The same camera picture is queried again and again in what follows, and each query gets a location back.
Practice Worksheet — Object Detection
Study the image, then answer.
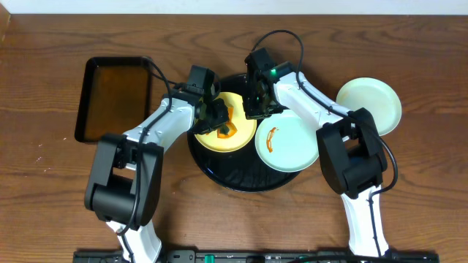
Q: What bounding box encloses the yellow plate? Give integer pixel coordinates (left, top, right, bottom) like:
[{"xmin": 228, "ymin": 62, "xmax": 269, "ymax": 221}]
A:
[{"xmin": 195, "ymin": 92, "xmax": 257, "ymax": 153}]

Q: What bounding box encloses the orange green scrub sponge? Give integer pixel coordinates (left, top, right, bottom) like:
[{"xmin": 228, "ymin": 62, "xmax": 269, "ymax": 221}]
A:
[{"xmin": 217, "ymin": 107, "xmax": 238, "ymax": 139}]

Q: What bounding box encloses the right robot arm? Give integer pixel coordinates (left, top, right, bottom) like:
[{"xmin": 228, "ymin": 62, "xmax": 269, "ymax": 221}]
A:
[{"xmin": 244, "ymin": 62, "xmax": 396, "ymax": 259}]

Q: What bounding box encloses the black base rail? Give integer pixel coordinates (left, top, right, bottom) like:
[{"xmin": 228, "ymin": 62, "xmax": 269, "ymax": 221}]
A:
[{"xmin": 72, "ymin": 248, "xmax": 440, "ymax": 263}]

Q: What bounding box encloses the round black serving tray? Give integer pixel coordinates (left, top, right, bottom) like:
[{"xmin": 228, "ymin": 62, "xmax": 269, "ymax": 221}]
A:
[{"xmin": 186, "ymin": 73, "xmax": 304, "ymax": 193}]

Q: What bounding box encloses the black rectangular water tray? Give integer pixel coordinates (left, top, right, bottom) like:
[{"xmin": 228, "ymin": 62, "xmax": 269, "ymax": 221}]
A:
[{"xmin": 75, "ymin": 56, "xmax": 152, "ymax": 143}]

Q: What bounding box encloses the light green plate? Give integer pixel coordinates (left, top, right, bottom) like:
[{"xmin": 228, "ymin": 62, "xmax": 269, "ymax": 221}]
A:
[
  {"xmin": 254, "ymin": 110, "xmax": 319, "ymax": 172},
  {"xmin": 336, "ymin": 77, "xmax": 402, "ymax": 136}
]

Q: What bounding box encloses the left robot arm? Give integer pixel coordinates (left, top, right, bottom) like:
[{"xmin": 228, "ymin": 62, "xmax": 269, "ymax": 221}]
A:
[{"xmin": 84, "ymin": 91, "xmax": 230, "ymax": 262}]

